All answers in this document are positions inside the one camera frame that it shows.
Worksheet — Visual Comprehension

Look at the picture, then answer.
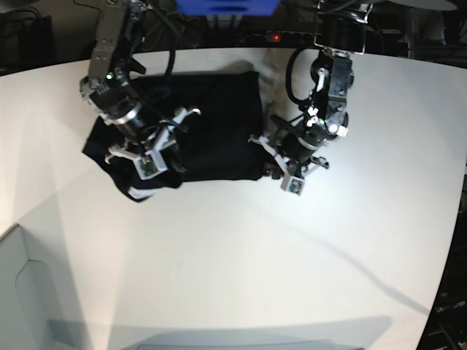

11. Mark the black T-shirt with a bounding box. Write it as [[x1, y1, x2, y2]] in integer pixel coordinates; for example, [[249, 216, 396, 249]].
[[91, 71, 268, 202]]

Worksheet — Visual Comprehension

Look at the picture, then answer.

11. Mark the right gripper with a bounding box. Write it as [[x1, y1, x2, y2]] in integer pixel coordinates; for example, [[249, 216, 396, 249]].
[[104, 104, 201, 173]]

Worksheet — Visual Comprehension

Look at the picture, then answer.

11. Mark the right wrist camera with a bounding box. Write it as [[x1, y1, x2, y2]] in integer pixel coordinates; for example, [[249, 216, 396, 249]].
[[133, 149, 168, 181]]

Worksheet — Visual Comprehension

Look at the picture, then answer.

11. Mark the blue plastic bin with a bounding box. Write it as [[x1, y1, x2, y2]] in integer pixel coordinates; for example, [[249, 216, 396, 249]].
[[177, 0, 280, 16]]

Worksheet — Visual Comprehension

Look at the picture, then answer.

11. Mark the black power strip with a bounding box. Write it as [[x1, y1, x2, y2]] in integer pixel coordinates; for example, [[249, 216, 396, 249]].
[[249, 31, 314, 47]]

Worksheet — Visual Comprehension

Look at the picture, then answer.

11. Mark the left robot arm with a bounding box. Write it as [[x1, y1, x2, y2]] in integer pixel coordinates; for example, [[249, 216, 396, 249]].
[[253, 1, 372, 184]]

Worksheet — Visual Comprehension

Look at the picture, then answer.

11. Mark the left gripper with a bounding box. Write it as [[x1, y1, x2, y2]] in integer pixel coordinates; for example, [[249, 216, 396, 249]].
[[248, 116, 332, 179]]

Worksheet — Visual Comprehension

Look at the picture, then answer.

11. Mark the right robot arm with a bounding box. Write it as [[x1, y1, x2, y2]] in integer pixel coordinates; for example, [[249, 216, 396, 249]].
[[80, 1, 201, 180]]

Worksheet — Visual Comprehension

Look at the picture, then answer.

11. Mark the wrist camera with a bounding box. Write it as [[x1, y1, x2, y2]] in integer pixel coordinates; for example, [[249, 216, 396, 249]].
[[133, 149, 168, 181], [281, 174, 305, 195]]

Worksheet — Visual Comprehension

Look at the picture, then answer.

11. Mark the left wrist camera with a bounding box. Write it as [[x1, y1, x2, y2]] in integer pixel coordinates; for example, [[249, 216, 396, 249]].
[[281, 174, 305, 195]]

